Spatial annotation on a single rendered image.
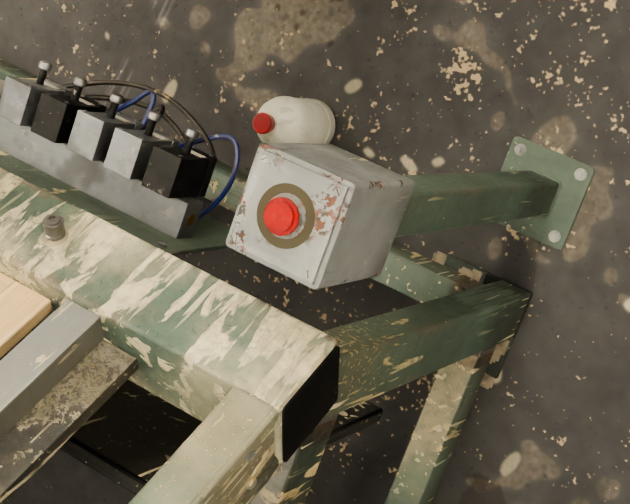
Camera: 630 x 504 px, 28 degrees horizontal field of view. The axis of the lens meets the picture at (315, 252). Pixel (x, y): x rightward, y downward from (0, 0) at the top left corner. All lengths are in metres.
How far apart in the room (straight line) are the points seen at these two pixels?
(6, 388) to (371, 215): 0.44
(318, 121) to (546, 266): 0.47
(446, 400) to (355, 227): 0.79
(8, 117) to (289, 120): 0.62
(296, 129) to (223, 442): 0.95
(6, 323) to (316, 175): 0.43
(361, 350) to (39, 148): 0.52
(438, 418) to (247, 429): 0.78
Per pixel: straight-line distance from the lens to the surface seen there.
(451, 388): 2.05
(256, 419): 1.34
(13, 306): 1.52
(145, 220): 1.62
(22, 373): 1.42
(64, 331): 1.45
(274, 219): 1.29
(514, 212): 1.96
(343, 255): 1.31
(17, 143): 1.74
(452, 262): 2.21
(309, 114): 2.20
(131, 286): 1.48
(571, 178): 2.14
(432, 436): 2.08
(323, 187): 1.28
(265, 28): 2.38
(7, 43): 2.72
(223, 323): 1.43
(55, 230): 1.53
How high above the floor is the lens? 2.08
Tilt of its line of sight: 63 degrees down
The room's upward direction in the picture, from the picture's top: 99 degrees counter-clockwise
